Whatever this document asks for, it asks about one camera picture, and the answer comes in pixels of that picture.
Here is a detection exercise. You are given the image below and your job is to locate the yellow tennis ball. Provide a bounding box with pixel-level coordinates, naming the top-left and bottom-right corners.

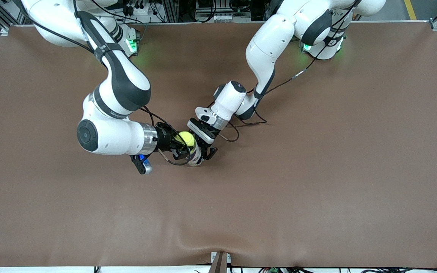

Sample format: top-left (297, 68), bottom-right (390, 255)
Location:
top-left (176, 131), bottom-right (196, 149)

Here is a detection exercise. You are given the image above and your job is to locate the clear Wilson tennis ball can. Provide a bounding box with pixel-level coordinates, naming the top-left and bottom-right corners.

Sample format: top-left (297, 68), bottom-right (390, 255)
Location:
top-left (185, 146), bottom-right (204, 167)

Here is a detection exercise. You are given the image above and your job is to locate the brown table cover mat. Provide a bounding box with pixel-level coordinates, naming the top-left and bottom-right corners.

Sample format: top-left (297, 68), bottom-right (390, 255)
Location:
top-left (0, 21), bottom-right (437, 268)

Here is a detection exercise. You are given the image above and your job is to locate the white power strip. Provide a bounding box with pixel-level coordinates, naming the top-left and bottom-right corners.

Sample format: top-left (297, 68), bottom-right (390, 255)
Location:
top-left (122, 0), bottom-right (154, 16)

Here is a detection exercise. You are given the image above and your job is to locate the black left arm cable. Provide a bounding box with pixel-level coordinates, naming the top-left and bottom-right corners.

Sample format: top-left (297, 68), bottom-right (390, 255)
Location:
top-left (207, 0), bottom-right (359, 143)

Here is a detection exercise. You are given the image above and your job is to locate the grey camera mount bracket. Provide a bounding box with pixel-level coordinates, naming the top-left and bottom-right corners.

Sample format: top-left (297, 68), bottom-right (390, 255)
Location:
top-left (210, 251), bottom-right (231, 273)

